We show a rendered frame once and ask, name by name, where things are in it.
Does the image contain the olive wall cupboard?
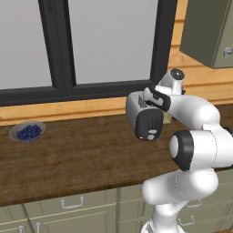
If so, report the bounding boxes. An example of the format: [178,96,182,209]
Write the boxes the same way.
[178,0,233,70]

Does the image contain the wide pale green drawer front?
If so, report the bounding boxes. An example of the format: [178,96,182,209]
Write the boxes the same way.
[23,188,118,218]

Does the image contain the pale yellow block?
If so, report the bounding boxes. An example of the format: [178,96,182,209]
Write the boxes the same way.
[161,110,172,125]

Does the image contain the grey bowl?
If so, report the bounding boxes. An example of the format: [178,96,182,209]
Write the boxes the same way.
[8,120,47,144]

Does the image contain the silver drawer handle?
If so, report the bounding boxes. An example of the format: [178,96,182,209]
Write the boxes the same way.
[177,215,196,228]
[60,196,86,210]
[186,198,203,209]

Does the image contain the black framed window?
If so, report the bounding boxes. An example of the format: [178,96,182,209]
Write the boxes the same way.
[0,0,178,107]

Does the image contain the pale green cupboard door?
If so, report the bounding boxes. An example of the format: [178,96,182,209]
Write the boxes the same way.
[28,211,118,233]
[0,218,33,233]

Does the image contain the blueberries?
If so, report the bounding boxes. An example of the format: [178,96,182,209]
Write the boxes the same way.
[15,124,43,141]

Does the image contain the narrow pale green drawer front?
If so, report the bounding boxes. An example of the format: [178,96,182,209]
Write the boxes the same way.
[0,204,29,225]

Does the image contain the silver and black toaster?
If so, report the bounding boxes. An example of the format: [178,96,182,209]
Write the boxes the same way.
[125,90,165,142]

